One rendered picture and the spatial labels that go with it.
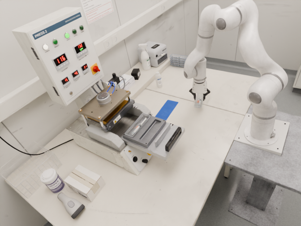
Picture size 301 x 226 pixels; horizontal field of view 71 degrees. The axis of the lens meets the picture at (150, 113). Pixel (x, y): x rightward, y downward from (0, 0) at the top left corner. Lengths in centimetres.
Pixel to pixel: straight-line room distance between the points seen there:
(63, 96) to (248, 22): 100
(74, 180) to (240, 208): 134
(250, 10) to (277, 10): 205
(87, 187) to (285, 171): 107
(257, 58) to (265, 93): 17
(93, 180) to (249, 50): 104
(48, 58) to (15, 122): 59
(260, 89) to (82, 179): 104
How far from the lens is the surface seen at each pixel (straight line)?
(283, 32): 329
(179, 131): 112
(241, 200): 205
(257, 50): 114
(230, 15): 107
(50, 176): 132
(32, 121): 165
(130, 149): 123
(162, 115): 160
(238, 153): 138
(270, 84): 116
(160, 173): 128
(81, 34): 126
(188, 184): 123
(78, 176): 131
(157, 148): 110
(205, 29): 125
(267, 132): 139
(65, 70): 121
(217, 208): 201
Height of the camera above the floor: 182
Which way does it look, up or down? 41 degrees down
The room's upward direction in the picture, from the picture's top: 12 degrees counter-clockwise
